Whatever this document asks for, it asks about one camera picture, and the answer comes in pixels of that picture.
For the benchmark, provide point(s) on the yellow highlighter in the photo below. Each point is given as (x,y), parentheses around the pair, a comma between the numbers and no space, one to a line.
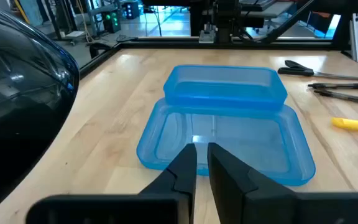
(353,124)

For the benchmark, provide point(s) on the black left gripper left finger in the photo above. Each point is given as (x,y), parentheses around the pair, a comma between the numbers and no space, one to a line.
(166,208)

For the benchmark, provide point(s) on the blue black ballpoint pen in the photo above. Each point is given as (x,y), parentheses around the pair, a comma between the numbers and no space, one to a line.
(337,86)

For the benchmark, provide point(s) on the computer tower with green lights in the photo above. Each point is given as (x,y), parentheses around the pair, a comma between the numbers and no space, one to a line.
(112,20)

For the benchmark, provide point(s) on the blue plastic supply box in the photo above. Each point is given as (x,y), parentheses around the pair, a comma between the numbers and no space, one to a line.
(228,146)

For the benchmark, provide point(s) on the slim black ballpoint pen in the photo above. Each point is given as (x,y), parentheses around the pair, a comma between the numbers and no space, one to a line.
(346,97)

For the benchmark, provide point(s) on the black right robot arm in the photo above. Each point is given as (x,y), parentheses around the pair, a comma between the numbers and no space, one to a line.
(225,18)

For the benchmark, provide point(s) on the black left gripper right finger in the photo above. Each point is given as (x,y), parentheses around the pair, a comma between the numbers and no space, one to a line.
(244,199)

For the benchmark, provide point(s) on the silver aluminium bar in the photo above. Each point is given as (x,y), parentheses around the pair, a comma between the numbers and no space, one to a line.
(357,37)

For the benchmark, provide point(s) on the silver arm base bracket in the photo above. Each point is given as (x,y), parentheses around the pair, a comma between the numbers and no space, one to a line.
(206,36)

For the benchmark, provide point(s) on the black aluminium table frame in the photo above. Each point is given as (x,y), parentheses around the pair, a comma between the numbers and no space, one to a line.
(166,43)

